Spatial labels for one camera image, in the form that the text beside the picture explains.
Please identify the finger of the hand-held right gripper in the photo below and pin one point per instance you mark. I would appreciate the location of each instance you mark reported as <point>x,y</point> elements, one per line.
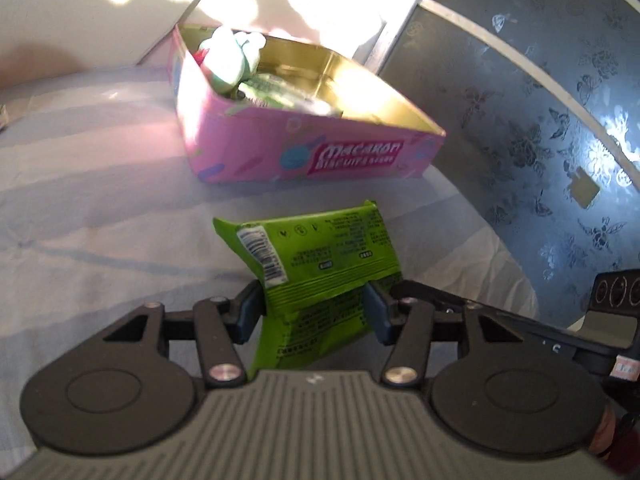
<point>450,301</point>

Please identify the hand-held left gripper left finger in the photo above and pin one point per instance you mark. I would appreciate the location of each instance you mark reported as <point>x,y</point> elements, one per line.
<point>246,312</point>

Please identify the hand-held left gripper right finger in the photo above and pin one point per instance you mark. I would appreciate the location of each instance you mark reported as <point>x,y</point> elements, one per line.
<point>381,316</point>

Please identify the green snack packet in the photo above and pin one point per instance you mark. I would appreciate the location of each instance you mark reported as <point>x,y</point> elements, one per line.
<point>320,280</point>

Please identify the pink tin box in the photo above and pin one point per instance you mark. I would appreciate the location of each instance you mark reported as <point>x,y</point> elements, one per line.
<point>305,152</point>

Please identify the person's right forearm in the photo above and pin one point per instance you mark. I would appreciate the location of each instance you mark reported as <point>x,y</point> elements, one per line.
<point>617,435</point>

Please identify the yellow sticker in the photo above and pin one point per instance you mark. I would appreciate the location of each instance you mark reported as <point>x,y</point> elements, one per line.
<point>585,187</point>

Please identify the striped blue bed sheet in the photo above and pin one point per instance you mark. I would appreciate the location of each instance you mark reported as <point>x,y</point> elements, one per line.
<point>100,220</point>

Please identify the floral glass cabinet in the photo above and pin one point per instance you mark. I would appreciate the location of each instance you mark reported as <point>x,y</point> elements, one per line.
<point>520,110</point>

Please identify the green white packet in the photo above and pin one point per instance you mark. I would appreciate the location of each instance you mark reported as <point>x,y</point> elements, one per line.
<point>285,94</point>

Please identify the white green plush toy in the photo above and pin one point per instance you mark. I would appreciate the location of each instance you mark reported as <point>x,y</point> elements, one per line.
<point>231,62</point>

